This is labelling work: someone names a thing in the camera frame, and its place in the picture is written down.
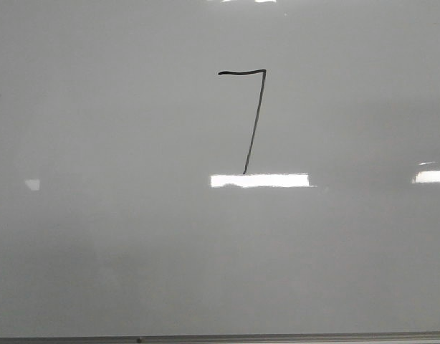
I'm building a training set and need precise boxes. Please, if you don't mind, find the grey aluminium whiteboard frame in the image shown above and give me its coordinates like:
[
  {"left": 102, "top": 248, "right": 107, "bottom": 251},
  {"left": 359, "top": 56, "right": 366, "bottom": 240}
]
[{"left": 0, "top": 331, "right": 440, "bottom": 343}]

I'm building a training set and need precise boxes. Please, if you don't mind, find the white glossy whiteboard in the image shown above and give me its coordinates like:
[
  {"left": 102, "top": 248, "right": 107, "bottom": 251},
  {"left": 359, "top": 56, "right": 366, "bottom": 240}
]
[{"left": 0, "top": 1, "right": 440, "bottom": 337}]

